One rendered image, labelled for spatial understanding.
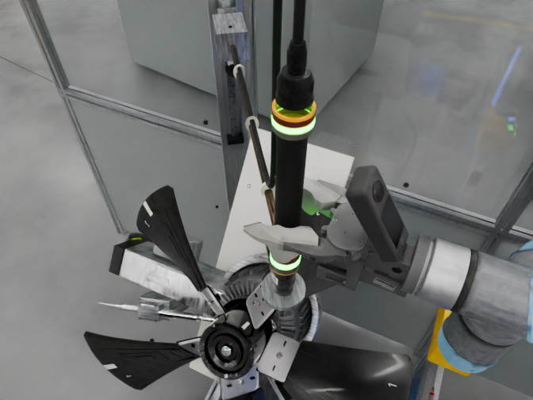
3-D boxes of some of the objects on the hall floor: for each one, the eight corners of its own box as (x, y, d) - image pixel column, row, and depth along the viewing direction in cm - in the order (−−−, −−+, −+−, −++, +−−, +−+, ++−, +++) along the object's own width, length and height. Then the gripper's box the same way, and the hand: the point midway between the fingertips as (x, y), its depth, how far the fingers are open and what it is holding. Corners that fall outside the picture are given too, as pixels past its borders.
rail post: (377, 420, 194) (427, 349, 134) (386, 425, 192) (440, 355, 133) (375, 429, 191) (424, 361, 132) (384, 433, 190) (438, 367, 131)
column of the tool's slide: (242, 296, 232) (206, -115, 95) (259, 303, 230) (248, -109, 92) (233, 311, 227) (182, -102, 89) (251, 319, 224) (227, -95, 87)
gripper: (396, 338, 52) (235, 273, 58) (423, 243, 61) (281, 194, 66) (414, 303, 46) (231, 233, 51) (441, 201, 54) (282, 151, 60)
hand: (266, 200), depth 56 cm, fingers open, 8 cm apart
